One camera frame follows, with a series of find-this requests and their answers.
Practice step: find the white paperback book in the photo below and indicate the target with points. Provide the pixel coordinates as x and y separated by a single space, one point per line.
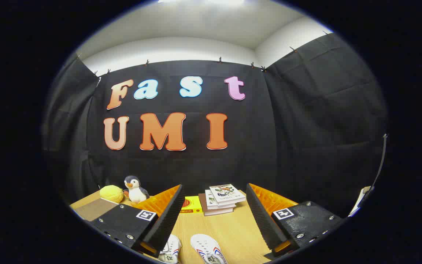
210 201

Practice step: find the yellow hardcover book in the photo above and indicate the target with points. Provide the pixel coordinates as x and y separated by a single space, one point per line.
193 205

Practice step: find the penguin plush toy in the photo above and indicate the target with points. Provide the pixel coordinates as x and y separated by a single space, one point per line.
136 193

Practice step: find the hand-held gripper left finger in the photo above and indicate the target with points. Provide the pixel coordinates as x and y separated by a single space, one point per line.
167 220

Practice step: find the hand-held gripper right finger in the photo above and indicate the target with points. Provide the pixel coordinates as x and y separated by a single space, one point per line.
260 216

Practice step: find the white illustrated cover book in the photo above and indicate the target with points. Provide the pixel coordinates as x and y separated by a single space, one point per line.
226 193

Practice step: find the white canvas shoe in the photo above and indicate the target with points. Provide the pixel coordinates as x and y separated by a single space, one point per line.
205 247
172 247

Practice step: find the beige fabric storage box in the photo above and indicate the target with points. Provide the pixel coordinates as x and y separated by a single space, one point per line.
95 209

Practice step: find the black backdrop cloth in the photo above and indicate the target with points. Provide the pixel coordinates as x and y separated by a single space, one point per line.
291 128

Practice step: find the row of small cloth clips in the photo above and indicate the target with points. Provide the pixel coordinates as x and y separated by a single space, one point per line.
219 59

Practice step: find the brown cover book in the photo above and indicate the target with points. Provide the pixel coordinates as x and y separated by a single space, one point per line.
214 211

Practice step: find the yellow round plush toy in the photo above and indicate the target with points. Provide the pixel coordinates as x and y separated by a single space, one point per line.
111 194

